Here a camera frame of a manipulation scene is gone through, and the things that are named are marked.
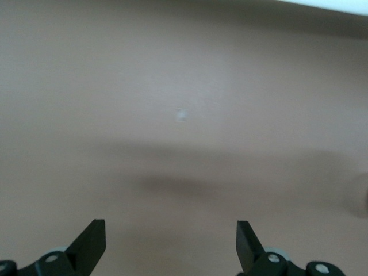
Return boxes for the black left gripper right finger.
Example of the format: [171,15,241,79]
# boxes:
[235,220,343,276]

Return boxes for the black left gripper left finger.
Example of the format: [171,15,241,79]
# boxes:
[0,219,107,276]

